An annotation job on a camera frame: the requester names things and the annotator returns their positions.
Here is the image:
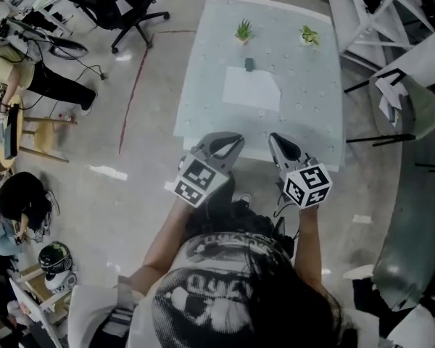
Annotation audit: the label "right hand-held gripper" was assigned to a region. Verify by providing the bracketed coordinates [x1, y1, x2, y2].
[268, 132, 334, 209]

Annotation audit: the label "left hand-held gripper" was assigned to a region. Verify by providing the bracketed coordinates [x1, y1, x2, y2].
[172, 131, 247, 209]

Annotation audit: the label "white sheet of paper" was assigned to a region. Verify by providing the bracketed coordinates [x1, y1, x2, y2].
[222, 66, 282, 113]

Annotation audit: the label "person's left forearm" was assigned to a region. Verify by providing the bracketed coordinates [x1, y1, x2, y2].
[127, 194, 201, 289]

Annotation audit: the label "person's right forearm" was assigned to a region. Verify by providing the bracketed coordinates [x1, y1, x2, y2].
[293, 204, 335, 300]

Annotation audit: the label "pale patterned tablecloth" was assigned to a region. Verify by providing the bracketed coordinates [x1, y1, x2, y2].
[173, 0, 347, 172]

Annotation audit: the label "person's dark trousers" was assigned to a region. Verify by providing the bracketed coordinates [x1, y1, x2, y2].
[197, 171, 295, 253]

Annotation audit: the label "red floor tape line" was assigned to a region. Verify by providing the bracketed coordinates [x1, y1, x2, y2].
[118, 29, 197, 156]

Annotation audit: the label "spiky green potted plant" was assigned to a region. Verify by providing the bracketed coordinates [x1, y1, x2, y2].
[233, 17, 257, 46]

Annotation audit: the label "variegated leafy potted plant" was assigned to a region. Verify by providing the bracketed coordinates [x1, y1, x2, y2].
[298, 25, 321, 47]

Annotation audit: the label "white papers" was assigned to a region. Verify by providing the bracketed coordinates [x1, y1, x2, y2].
[374, 77, 410, 127]

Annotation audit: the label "green shell chair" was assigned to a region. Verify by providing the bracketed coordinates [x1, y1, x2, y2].
[344, 71, 435, 148]

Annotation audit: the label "white shoe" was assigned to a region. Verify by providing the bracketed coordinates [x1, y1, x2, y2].
[342, 264, 377, 281]

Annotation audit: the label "person's white printed shirt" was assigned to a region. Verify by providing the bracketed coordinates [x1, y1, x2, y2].
[67, 230, 384, 348]

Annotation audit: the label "black office chair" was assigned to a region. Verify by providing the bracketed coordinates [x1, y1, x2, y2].
[64, 0, 171, 55]

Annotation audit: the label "wooden stool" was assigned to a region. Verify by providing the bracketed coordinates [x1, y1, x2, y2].
[16, 99, 78, 165]

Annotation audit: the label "black round stand base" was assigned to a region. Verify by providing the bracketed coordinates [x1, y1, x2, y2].
[48, 36, 90, 62]

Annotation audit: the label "black monitor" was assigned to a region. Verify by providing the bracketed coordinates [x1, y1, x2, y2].
[2, 103, 21, 160]

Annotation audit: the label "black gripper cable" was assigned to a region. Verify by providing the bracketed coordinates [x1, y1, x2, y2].
[273, 193, 302, 241]

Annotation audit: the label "white metal shelf frame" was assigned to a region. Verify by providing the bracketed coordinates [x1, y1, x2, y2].
[324, 0, 435, 73]

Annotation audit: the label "black floor cable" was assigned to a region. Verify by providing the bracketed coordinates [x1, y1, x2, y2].
[28, 30, 108, 83]

